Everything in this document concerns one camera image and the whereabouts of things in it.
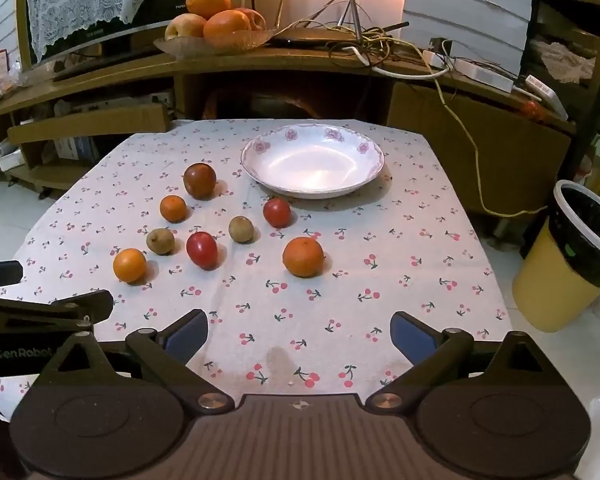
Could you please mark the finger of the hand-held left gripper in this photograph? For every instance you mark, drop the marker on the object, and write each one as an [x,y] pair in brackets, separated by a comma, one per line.
[0,274]
[55,312]

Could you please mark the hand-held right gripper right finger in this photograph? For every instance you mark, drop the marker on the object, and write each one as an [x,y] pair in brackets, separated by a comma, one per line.
[412,337]

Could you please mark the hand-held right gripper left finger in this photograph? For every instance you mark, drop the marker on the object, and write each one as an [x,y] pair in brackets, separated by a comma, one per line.
[190,335]

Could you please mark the small orange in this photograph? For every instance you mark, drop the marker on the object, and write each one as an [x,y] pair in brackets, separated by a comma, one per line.
[129,265]
[173,208]

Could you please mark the brown kiwi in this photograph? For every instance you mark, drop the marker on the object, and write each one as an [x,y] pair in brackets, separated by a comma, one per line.
[241,229]
[160,241]

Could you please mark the large orange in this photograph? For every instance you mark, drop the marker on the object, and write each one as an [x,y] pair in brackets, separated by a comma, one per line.
[303,256]

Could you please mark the dark red tomato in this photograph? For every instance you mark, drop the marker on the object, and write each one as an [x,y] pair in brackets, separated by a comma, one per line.
[200,180]

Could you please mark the white floral plate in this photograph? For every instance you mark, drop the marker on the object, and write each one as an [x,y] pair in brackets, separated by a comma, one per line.
[312,160]

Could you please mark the cherry print tablecloth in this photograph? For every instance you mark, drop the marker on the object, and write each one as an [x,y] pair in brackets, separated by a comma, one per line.
[330,300]

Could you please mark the yellow trash bin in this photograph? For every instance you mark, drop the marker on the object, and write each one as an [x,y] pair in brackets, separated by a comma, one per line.
[545,285]

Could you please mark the black trash bag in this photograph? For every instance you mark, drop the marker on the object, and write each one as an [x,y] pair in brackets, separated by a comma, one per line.
[590,240]

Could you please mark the wooden television stand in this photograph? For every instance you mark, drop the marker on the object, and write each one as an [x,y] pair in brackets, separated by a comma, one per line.
[480,110]

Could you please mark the small red round object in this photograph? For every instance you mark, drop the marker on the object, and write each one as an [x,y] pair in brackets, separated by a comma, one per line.
[532,110]

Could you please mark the white power strip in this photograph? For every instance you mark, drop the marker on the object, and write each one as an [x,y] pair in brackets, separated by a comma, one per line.
[482,74]

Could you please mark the white flat device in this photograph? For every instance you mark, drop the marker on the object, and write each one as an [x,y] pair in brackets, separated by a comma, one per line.
[542,91]

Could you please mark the white lace cloth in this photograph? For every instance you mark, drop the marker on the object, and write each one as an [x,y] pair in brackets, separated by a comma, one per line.
[80,0]

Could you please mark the glass fruit bowl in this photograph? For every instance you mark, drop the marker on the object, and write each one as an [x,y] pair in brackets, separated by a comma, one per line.
[215,46]

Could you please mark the pale yellow apple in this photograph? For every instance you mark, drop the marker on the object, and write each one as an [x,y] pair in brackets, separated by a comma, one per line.
[185,27]

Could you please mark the big orange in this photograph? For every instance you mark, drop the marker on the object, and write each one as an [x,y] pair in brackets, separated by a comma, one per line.
[208,1]
[226,26]

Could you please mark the black router with antennas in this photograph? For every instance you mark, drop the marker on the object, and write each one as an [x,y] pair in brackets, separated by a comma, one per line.
[305,37]

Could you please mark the red apple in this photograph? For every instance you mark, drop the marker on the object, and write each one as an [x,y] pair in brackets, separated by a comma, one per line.
[256,19]

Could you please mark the white ribbed board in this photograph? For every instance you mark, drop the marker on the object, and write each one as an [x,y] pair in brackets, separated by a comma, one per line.
[465,5]

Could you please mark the dark wooden shelf unit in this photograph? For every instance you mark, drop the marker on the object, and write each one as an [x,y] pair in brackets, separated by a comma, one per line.
[570,20]

